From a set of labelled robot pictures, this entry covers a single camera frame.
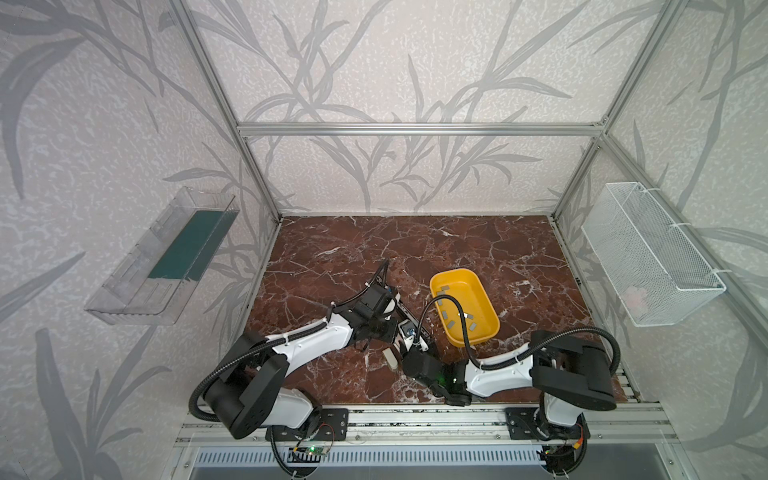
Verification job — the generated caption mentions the staple strips in tray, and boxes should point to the staple strips in tray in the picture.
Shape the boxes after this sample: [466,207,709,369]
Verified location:
[437,287,480,336]

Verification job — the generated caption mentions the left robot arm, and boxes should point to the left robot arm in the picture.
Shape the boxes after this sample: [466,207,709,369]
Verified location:
[188,282,399,439]

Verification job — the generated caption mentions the green circuit board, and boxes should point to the green circuit board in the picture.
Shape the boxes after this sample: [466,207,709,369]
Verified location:
[288,444,332,463]

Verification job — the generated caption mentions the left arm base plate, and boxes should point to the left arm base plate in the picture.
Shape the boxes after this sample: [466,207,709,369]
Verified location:
[265,408,350,442]

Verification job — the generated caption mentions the white wire basket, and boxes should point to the white wire basket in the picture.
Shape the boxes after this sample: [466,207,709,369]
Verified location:
[582,182,727,327]

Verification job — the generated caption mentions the aluminium front rail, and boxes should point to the aluminium front rail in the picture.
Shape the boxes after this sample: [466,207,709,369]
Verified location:
[173,403,679,448]

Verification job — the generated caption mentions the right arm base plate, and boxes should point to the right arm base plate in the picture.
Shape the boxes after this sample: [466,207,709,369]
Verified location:
[504,406,552,441]

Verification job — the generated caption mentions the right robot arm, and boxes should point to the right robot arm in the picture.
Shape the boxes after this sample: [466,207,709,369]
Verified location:
[395,327,621,448]

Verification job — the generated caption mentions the clear plastic wall shelf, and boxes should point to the clear plastic wall shelf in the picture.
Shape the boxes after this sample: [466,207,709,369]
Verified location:
[85,187,240,326]

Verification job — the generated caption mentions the yellow plastic tray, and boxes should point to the yellow plastic tray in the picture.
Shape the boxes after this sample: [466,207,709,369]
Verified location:
[430,268,500,348]

